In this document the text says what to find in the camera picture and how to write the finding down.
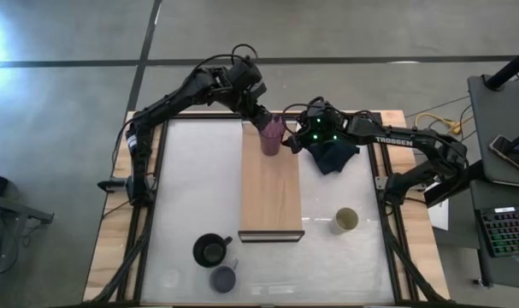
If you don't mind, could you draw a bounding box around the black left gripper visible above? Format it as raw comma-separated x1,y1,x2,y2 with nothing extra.
234,78,282,130

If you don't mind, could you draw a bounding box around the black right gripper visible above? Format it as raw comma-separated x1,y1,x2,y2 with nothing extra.
281,104,351,157

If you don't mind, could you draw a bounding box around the purple plastic cup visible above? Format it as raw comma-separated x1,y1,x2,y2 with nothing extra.
257,114,287,157

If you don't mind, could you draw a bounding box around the dark blue cloth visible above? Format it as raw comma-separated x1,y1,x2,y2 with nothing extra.
306,139,361,176

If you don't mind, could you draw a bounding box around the cream ceramic cup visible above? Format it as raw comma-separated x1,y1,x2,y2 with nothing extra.
330,207,360,236

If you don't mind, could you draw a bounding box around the black ceramic mug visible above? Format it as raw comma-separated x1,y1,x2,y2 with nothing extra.
192,233,234,270

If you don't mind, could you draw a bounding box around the small grey cup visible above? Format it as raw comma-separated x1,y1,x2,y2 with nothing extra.
209,258,239,294

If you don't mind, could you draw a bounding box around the white paper sheet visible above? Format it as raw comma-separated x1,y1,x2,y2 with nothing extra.
427,182,451,232

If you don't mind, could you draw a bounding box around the grey desk top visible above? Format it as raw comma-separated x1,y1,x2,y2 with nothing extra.
467,74,519,189

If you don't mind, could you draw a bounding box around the smartphone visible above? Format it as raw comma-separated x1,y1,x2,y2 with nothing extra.
488,134,519,178

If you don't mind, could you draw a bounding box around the black pole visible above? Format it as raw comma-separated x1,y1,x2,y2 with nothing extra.
484,44,519,92

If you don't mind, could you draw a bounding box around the backlit rainbow keyboard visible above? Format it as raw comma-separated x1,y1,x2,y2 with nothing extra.
478,204,519,258

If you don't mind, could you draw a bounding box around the dark grey keyboard desk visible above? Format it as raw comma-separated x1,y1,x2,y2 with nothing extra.
469,179,519,290

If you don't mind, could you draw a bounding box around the grey side table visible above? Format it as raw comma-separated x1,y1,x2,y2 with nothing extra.
0,191,56,226

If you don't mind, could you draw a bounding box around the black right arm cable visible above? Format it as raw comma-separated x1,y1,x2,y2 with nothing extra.
281,96,328,125

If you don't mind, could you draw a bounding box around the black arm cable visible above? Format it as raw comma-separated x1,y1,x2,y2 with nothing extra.
281,96,328,125
192,43,260,72

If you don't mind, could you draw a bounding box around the wooden shelf with black frame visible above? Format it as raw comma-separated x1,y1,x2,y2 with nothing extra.
237,121,306,244

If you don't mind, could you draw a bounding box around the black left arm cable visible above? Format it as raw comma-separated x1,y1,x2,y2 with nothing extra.
192,43,260,72

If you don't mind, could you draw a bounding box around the yellow cable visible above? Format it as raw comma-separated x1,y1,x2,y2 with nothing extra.
414,111,464,136

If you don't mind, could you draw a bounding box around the black aluminium table frame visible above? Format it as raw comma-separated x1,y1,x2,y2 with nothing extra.
87,111,446,307

